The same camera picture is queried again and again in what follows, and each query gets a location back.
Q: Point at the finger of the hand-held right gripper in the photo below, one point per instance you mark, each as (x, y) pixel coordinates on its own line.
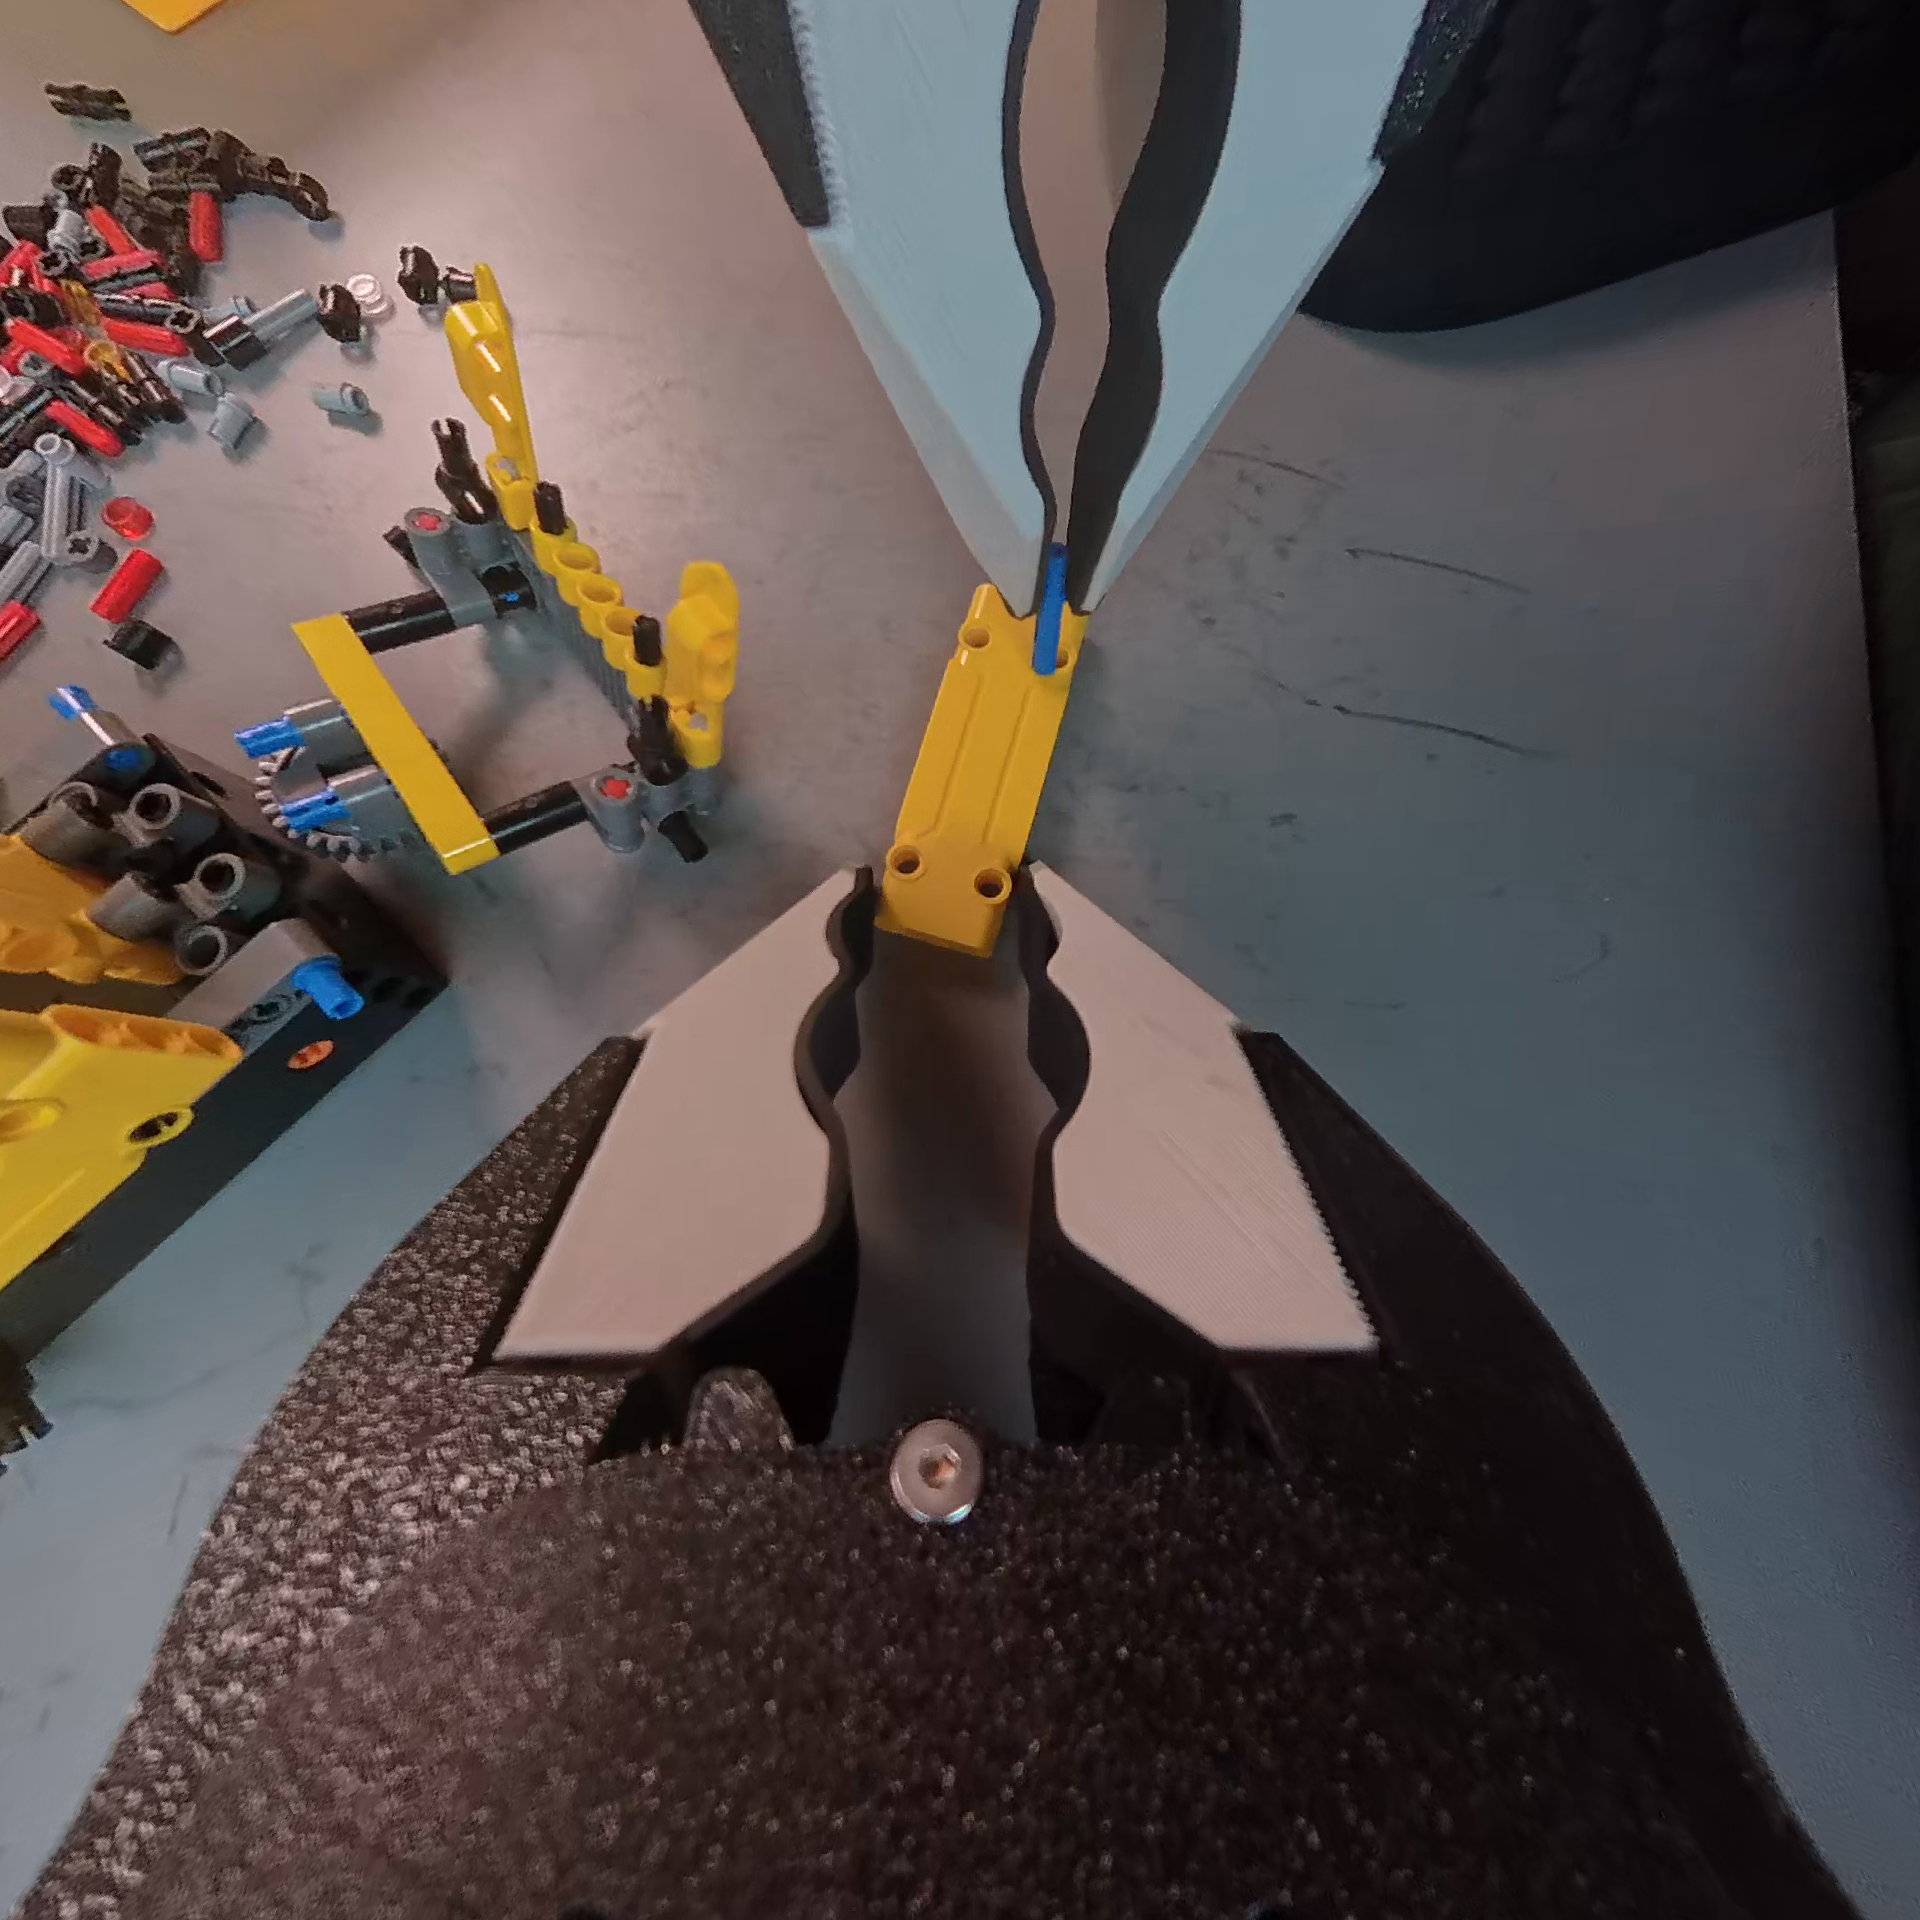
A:
(1276, 182)
(915, 225)

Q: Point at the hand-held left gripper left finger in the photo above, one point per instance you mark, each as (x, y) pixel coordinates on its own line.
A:
(706, 1185)

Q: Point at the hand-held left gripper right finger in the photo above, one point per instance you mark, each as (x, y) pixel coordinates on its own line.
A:
(1202, 1185)

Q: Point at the blue lego pin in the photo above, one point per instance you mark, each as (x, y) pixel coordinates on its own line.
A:
(1047, 615)

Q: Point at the yellow lego panel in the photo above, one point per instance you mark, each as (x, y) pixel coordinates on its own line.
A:
(983, 781)

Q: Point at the grey yellow lego rack assembly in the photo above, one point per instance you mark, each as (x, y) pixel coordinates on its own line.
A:
(600, 600)

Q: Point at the yellow lego beam with black pins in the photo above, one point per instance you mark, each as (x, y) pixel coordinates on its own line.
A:
(398, 751)

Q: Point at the grey lego gear with blue pins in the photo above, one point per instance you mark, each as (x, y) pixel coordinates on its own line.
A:
(308, 781)

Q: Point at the large yellow black lego model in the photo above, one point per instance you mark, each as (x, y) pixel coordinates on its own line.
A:
(135, 932)

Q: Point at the pile of small lego pins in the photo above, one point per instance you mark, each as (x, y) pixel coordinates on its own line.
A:
(106, 301)

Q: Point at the black padded armrest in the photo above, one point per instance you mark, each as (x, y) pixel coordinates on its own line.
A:
(1621, 150)

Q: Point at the yellow plastic storage bin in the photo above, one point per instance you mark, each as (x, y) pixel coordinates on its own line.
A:
(181, 12)

